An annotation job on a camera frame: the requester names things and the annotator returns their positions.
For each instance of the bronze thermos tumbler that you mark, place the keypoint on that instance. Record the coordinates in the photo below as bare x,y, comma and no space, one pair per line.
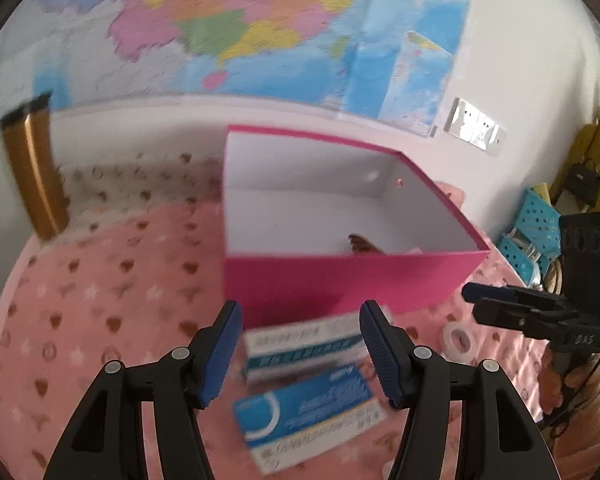
25,132

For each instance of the white teal medicine box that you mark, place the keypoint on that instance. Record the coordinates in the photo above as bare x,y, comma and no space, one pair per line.
301,348

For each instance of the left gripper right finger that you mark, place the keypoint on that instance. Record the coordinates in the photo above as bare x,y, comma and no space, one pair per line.
498,439

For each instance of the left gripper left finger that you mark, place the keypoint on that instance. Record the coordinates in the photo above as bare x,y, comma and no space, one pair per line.
104,438

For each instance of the pink cardboard box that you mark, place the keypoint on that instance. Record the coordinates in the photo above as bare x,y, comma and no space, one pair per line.
290,200

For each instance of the white wall socket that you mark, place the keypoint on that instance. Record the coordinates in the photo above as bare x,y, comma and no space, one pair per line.
469,124

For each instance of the yellow bag with black strap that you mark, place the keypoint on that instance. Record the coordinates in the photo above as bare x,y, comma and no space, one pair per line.
579,175

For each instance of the small clear tape roll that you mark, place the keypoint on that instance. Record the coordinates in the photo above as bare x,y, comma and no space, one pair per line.
457,343

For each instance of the blue perforated plastic basket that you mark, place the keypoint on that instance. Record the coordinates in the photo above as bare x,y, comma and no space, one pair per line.
533,242

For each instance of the blue medicine box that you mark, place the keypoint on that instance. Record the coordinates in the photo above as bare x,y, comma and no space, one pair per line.
287,426

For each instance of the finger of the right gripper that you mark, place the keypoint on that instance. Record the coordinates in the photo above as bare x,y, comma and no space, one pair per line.
474,292
551,319

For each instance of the brown wooden back scratcher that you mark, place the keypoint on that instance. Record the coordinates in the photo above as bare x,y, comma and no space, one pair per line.
361,245

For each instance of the pink patterned table cloth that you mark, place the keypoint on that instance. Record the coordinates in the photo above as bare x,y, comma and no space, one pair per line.
138,272

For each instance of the colourful wall map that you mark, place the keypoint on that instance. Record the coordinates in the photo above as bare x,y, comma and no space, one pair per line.
388,60

